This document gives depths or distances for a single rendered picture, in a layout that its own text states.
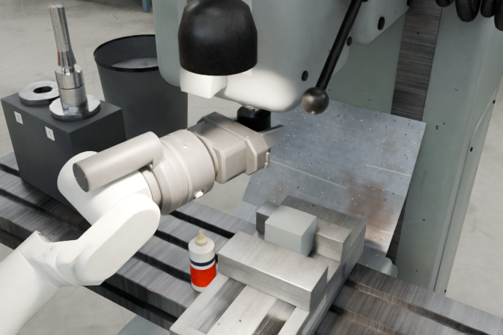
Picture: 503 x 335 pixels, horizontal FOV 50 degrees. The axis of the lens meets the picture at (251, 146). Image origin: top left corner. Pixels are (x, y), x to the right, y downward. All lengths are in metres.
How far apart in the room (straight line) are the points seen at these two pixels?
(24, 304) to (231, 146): 0.29
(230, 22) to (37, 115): 0.65
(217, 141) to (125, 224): 0.17
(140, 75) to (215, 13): 2.14
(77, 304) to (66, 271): 1.68
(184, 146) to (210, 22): 0.23
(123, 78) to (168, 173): 2.02
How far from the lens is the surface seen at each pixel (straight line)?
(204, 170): 0.65
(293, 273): 0.76
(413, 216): 1.18
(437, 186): 1.13
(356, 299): 0.90
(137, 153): 0.60
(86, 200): 0.62
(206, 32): 0.46
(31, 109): 1.08
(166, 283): 0.91
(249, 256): 0.79
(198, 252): 0.84
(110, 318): 2.20
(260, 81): 0.60
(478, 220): 2.77
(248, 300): 0.78
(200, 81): 0.60
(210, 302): 0.78
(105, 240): 0.58
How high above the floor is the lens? 1.60
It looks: 31 degrees down
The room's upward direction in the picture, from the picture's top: straight up
